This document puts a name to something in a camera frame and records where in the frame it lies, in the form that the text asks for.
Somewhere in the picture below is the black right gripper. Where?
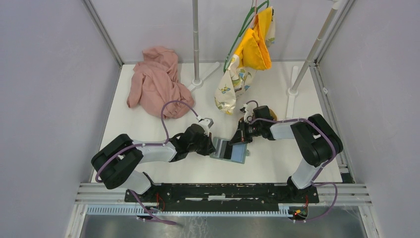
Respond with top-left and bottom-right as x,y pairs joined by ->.
229,119 -> 263,145

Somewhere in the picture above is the black credit card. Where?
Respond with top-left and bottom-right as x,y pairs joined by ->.
218,139 -> 233,160

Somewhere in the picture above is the yellow oval tray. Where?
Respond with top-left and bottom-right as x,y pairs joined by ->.
239,110 -> 277,123

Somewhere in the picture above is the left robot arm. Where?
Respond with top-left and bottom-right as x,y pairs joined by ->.
91,123 -> 215,202

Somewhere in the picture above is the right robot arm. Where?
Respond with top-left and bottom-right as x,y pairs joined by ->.
229,106 -> 343,202

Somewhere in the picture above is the left metal rack pole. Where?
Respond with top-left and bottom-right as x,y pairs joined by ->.
188,0 -> 220,92

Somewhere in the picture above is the metal rack pole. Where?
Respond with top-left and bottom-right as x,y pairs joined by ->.
188,0 -> 220,92
286,0 -> 343,119

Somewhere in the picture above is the right metal rack pole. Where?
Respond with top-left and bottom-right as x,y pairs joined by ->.
286,0 -> 343,119

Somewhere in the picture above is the cartoon print children's garment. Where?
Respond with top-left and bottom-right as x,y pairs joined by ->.
214,6 -> 276,115

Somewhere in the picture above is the pink crumpled garment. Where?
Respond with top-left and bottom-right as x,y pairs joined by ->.
126,46 -> 195,119

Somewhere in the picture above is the green clothes hanger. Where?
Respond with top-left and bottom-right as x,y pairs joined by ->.
223,0 -> 270,73

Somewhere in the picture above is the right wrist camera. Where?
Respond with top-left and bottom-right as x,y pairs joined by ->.
240,104 -> 253,124

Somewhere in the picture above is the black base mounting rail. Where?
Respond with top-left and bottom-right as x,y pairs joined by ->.
138,183 -> 319,212

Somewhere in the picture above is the white slotted cable duct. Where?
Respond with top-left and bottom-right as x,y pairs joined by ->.
86,205 -> 291,218

